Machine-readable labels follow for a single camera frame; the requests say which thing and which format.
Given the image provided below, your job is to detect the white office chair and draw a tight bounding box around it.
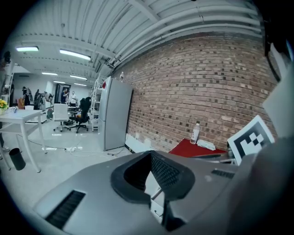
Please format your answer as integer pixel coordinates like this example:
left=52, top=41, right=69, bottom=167
left=53, top=103, right=71, bottom=133

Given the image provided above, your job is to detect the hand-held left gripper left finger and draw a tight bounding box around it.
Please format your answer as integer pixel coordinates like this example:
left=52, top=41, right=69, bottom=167
left=33, top=150, right=166, bottom=235

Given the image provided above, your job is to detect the white drawer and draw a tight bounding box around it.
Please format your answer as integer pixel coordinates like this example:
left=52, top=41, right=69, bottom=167
left=144, top=171, right=165, bottom=224

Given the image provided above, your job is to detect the row of ceiling lights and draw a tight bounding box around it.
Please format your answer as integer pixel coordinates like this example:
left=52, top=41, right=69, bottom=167
left=16, top=46, right=91, bottom=87

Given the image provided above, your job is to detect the grey metal cabinet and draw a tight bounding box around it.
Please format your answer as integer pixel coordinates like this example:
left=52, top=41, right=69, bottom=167
left=98, top=76, right=134, bottom=151

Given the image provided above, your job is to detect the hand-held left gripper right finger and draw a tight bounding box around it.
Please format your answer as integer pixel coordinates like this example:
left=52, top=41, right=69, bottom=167
left=150, top=150, right=240, bottom=233

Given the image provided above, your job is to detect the white shelf unit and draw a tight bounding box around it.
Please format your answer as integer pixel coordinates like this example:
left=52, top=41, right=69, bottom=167
left=90, top=75, right=103, bottom=132

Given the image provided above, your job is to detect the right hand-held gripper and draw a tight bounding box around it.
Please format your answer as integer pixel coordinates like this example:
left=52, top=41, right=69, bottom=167
left=226, top=114, right=276, bottom=166

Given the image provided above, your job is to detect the black high-back office chair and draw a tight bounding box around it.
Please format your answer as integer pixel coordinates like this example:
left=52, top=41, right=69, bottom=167
left=68, top=97, right=92, bottom=134

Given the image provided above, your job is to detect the black waste bin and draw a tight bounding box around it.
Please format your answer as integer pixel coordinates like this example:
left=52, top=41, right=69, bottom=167
left=9, top=148, right=26, bottom=171

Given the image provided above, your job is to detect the person's white shirt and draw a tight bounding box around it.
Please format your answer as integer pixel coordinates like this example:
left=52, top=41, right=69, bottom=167
left=263, top=43, right=294, bottom=138

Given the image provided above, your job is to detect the clear plastic bottle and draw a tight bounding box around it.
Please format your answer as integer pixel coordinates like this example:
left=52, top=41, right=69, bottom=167
left=190, top=121, right=201, bottom=145

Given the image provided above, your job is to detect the white table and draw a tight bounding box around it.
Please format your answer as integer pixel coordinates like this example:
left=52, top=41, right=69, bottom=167
left=0, top=109, right=48, bottom=173

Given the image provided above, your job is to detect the white drawer cabinet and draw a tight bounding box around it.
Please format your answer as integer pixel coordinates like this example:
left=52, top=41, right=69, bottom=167
left=169, top=138, right=236, bottom=164

